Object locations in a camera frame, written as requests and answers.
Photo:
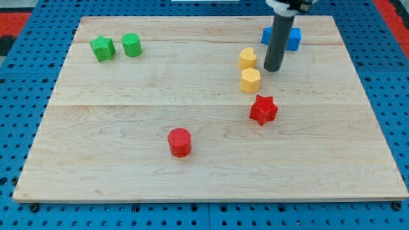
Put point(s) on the light wooden board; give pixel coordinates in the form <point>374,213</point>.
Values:
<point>103,135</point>

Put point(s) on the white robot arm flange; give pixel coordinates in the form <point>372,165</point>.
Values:
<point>289,8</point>

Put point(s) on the green cylinder block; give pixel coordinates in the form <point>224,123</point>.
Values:
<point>131,44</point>

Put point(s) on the yellow hexagon block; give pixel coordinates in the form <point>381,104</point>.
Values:
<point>250,80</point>

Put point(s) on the red cylinder block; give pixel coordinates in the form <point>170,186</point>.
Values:
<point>179,140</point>

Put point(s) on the red star block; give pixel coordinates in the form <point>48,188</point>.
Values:
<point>263,109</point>

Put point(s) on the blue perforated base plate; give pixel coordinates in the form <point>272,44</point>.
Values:
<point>36,36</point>

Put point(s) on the yellow heart block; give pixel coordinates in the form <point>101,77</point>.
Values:
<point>247,58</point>

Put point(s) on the blue block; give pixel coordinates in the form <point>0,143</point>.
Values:
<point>293,42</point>

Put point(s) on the green star block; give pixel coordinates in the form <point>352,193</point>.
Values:
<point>103,48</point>

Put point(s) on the grey cylindrical pointer rod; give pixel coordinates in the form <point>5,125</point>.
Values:
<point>281,29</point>

